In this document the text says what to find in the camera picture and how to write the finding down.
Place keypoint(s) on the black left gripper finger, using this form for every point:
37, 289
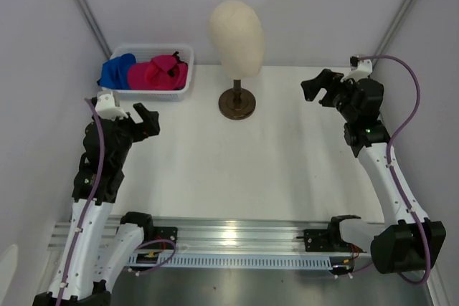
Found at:
124, 120
149, 126

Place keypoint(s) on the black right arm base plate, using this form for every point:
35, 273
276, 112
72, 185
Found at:
324, 240

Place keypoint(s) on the cream mannequin head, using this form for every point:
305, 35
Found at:
237, 35

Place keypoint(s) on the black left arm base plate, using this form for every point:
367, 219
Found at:
161, 233

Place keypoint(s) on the white plastic mesh basket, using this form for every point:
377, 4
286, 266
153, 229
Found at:
144, 52

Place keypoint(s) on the brown round mannequin stand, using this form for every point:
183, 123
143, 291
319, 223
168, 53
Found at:
237, 103

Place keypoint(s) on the blue cap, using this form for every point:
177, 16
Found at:
114, 73

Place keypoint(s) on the aluminium mounting rail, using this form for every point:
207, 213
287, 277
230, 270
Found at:
228, 236

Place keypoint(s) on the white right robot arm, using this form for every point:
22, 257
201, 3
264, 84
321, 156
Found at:
410, 241

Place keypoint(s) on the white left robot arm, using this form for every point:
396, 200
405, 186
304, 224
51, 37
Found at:
86, 275

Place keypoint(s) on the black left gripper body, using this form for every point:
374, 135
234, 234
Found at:
128, 135

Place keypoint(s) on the white slotted cable duct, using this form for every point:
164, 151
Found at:
251, 261

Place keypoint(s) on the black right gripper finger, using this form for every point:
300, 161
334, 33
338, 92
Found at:
312, 87
328, 98

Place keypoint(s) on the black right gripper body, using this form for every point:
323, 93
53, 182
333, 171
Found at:
343, 91

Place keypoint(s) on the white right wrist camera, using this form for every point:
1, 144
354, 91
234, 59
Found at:
361, 68

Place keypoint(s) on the pink cap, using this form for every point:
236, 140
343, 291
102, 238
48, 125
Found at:
160, 73

